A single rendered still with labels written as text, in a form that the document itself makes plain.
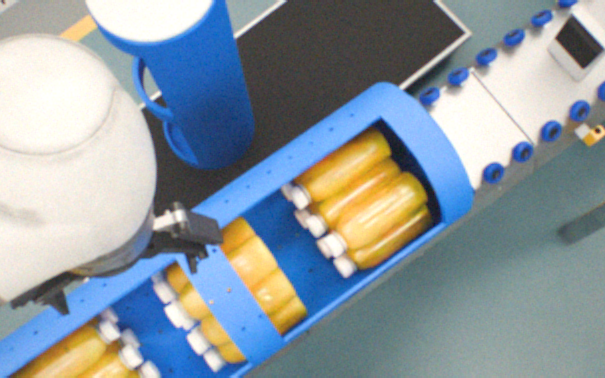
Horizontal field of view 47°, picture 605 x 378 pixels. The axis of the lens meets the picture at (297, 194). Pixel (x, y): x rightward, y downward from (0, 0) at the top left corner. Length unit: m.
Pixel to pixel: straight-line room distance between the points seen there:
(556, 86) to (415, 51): 0.92
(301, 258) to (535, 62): 0.66
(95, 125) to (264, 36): 2.10
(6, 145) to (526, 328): 2.16
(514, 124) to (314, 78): 0.99
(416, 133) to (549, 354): 1.40
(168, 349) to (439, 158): 0.62
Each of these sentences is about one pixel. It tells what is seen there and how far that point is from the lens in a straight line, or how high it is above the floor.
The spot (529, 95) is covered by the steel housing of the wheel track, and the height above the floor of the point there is 0.93.
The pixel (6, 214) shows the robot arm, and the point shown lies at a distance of 0.39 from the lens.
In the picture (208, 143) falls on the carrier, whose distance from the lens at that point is 2.04.
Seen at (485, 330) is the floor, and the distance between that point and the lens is 2.38.
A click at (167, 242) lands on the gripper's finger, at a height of 1.68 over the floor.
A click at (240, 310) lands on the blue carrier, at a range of 1.10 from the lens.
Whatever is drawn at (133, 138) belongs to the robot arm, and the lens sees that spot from 0.39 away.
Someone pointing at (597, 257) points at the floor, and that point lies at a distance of 2.52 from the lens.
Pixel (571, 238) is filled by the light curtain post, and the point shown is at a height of 0.06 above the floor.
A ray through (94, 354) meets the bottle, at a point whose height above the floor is 1.12.
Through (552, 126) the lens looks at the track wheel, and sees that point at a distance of 1.49.
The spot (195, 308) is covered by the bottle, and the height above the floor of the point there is 1.17.
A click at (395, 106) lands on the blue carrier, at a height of 1.22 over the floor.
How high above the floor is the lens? 2.31
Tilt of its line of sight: 75 degrees down
